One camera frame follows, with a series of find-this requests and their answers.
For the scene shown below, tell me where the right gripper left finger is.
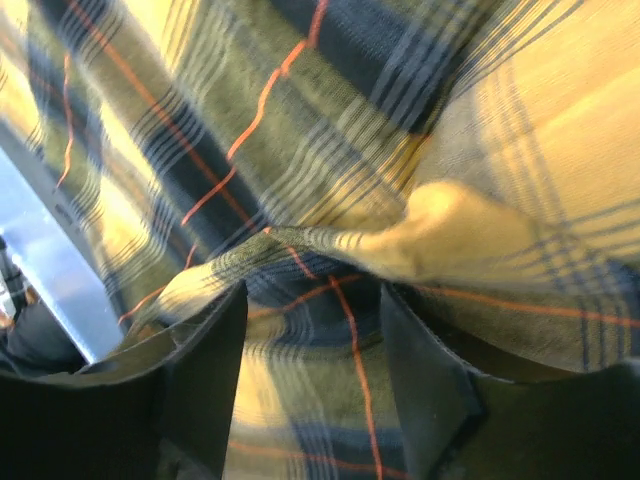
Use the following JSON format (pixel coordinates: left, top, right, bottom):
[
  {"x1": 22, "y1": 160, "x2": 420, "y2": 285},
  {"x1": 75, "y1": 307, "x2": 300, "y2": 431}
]
[{"x1": 1, "y1": 282, "x2": 248, "y2": 479}]

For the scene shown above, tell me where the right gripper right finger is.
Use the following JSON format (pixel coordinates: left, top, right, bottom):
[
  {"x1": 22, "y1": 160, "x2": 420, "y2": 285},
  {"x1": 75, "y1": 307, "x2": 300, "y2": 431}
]
[{"x1": 380, "y1": 284, "x2": 639, "y2": 479}]

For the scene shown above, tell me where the yellow plaid long sleeve shirt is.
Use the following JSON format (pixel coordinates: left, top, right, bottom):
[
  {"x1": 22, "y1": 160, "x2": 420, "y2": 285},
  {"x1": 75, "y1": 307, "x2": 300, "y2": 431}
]
[{"x1": 1, "y1": 1, "x2": 639, "y2": 479}]

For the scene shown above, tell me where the aluminium frame rail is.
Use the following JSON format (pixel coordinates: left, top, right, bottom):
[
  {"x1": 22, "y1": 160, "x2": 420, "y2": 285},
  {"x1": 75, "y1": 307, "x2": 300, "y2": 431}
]
[{"x1": 1, "y1": 126, "x2": 123, "y2": 364}]

